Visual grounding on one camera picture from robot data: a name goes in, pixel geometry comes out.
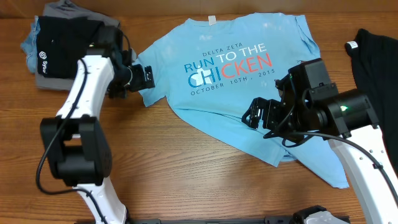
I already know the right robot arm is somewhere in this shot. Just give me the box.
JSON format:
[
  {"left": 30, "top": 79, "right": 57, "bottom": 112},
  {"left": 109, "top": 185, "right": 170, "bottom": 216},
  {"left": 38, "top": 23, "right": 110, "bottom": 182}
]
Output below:
[{"left": 242, "top": 78, "right": 397, "bottom": 223}]

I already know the black unfolded shirt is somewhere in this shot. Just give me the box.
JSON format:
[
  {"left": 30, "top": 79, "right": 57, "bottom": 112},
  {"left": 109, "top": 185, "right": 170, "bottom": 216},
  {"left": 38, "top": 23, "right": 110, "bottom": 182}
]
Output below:
[{"left": 345, "top": 29, "right": 397, "bottom": 170}]

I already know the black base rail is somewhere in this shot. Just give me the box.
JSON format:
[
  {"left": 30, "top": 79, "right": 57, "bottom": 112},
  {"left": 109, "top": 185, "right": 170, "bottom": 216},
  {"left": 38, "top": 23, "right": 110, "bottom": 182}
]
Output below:
[{"left": 132, "top": 216, "right": 292, "bottom": 224}]

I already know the folded blue denim garment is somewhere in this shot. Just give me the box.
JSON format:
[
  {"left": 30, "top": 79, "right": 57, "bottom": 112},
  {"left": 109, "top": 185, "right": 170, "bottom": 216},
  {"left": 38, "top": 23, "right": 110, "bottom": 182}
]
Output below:
[{"left": 20, "top": 16, "right": 40, "bottom": 73}]

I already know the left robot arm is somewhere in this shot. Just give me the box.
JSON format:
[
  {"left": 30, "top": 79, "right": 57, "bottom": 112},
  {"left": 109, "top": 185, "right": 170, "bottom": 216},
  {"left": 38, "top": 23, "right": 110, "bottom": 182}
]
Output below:
[{"left": 35, "top": 55, "right": 155, "bottom": 223}]

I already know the light blue printed t-shirt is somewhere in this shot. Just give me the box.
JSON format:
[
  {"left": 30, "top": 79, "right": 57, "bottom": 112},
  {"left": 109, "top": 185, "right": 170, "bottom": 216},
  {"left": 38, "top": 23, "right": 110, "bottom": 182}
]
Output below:
[{"left": 137, "top": 13, "right": 349, "bottom": 189}]

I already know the folded grey garment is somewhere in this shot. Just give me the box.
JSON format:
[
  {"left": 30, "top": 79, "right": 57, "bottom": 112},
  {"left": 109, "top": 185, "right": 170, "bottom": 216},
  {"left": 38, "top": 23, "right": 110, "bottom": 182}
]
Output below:
[{"left": 34, "top": 0, "right": 137, "bottom": 91}]

